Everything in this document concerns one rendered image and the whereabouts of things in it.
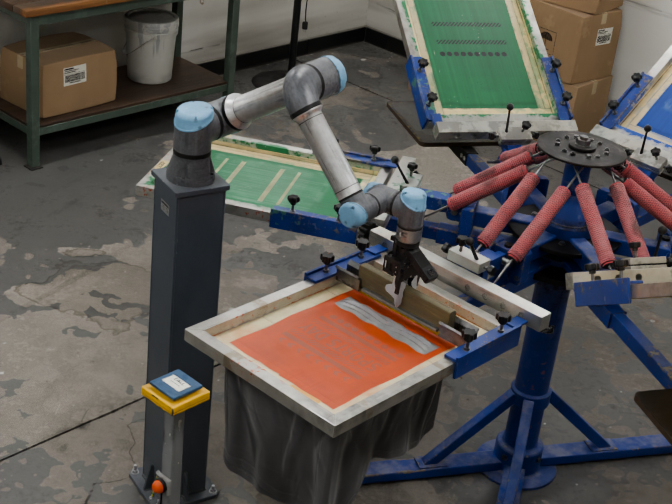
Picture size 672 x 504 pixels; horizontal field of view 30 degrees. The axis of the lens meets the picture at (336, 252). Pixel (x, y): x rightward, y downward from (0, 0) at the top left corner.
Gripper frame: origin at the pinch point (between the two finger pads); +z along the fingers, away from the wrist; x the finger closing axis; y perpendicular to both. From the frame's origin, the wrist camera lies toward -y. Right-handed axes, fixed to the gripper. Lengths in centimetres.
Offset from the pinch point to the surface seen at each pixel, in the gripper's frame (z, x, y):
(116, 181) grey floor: 100, -115, 285
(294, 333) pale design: 5.2, 32.9, 12.8
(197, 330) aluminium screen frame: 2, 58, 26
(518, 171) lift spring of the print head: -21, -68, 12
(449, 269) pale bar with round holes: -3.3, -22.1, 1.3
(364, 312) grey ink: 4.5, 8.3, 8.0
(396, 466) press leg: 95, -42, 24
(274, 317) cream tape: 5.2, 31.3, 22.8
